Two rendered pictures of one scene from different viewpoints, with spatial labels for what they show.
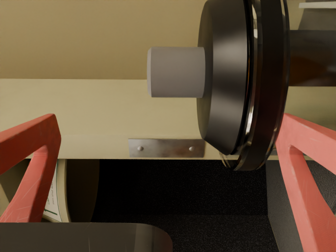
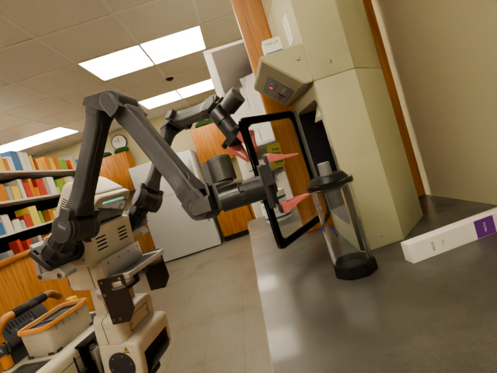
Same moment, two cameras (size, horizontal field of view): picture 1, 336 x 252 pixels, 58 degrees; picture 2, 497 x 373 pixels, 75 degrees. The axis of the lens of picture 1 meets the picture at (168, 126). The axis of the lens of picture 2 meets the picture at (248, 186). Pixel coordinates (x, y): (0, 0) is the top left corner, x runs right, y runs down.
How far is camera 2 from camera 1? 0.67 m
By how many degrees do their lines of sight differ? 54
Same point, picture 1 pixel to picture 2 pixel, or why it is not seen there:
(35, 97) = (345, 99)
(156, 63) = (320, 166)
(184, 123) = (346, 163)
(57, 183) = not seen: hidden behind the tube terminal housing
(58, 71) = (433, 35)
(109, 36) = (464, 69)
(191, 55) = (325, 172)
